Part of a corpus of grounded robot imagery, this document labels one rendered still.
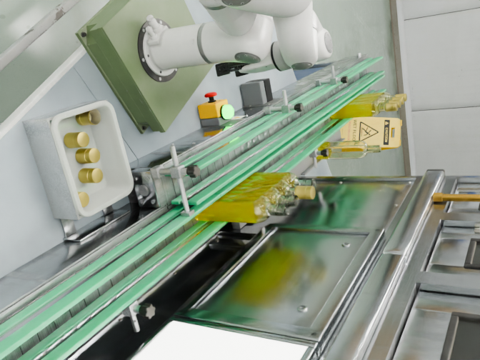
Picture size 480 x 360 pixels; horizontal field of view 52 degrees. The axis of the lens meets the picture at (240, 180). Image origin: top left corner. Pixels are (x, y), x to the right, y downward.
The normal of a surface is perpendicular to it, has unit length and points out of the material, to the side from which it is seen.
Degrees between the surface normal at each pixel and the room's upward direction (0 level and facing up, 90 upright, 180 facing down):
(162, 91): 2
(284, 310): 90
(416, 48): 90
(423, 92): 90
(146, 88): 2
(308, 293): 91
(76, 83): 0
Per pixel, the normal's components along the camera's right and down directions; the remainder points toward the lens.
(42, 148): -0.49, 0.36
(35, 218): 0.85, 0.00
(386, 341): -0.18, -0.94
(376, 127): -0.26, -0.19
